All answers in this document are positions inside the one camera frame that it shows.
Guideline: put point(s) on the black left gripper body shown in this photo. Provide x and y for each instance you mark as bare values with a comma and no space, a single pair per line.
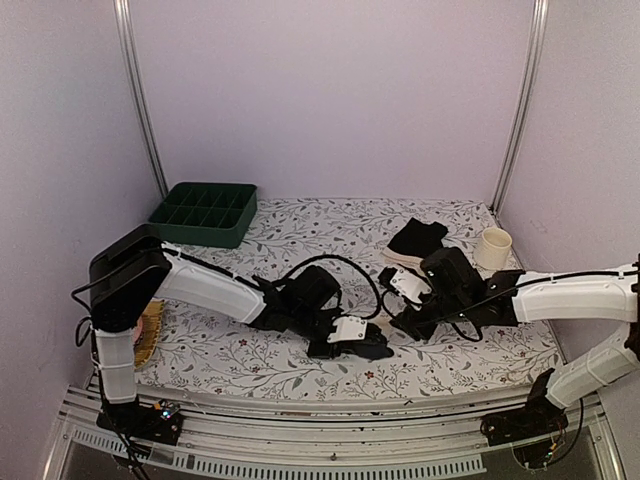
328,353

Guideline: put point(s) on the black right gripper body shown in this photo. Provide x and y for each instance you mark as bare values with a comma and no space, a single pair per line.
447,307

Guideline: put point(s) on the navy blue underwear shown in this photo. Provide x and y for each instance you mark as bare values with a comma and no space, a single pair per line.
373,347

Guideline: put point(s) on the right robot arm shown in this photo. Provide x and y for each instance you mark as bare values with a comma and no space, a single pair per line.
447,288

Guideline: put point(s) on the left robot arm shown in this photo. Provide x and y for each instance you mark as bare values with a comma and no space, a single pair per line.
139,267

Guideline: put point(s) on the cream plastic cup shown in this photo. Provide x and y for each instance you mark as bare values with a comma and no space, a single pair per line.
493,248

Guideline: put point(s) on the floral patterned table mat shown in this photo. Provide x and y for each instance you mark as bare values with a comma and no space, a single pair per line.
203,352

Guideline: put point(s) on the dark green divided tray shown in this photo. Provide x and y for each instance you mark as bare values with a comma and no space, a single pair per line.
214,215

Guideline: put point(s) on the woven bamboo mat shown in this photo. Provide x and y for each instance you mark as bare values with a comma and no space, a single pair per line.
152,317

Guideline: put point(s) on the red patterned bowl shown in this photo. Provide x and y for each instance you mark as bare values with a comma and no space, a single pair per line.
138,331

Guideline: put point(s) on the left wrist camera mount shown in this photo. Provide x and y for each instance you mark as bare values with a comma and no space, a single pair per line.
347,328

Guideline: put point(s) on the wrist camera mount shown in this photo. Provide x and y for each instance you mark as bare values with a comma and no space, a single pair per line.
347,328
409,285

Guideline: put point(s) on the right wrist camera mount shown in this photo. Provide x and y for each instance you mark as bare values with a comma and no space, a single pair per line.
409,285

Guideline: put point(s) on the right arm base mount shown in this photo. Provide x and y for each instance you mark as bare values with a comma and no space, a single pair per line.
522,423

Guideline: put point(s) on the right aluminium frame post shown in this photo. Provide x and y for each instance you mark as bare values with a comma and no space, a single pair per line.
531,67

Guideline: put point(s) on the aluminium frame post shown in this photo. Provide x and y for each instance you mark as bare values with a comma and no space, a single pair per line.
124,24
531,67

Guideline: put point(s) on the front aluminium rail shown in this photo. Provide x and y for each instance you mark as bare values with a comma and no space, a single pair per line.
243,438

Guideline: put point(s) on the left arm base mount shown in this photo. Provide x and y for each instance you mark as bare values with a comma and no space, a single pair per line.
160,423

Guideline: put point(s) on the left aluminium frame post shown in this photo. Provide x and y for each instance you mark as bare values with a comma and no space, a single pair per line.
124,24

